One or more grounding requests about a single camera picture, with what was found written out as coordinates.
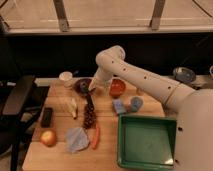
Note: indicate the black rectangular block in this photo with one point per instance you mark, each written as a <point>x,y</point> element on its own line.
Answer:
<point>46,117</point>

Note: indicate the green plastic tray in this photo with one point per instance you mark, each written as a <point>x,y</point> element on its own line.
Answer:
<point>146,143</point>

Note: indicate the blue sponge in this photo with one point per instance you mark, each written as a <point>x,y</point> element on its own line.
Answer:
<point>118,106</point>

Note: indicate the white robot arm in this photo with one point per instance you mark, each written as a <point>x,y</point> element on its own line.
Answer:
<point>194,132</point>

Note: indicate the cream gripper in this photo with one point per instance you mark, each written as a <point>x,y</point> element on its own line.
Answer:
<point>102,78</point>

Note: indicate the blue plastic cup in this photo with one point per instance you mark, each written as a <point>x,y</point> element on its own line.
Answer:
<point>135,104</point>

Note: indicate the blue cloth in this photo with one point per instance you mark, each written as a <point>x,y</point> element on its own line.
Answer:
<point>76,139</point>

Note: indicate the wooden board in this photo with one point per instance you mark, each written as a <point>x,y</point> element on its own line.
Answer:
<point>58,158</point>

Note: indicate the white paper cup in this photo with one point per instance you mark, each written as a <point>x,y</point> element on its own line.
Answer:
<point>66,78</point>

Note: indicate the banana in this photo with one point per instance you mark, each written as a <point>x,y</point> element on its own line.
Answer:
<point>71,107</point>

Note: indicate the purple bowl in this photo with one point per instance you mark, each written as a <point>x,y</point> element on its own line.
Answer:
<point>77,84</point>

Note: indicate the black chair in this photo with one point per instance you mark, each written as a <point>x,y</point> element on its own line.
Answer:
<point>20,109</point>

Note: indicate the orange carrot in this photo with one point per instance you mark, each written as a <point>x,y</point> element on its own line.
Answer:
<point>96,137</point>

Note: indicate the bunch of dark grapes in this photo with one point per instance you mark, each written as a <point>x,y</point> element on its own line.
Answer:
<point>89,117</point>

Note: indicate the grey bowl on counter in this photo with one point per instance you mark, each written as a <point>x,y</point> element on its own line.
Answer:
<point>184,75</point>

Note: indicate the orange bowl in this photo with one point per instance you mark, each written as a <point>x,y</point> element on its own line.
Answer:
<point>117,88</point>

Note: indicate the red yellow apple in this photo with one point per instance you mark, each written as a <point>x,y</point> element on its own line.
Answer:
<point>48,138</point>

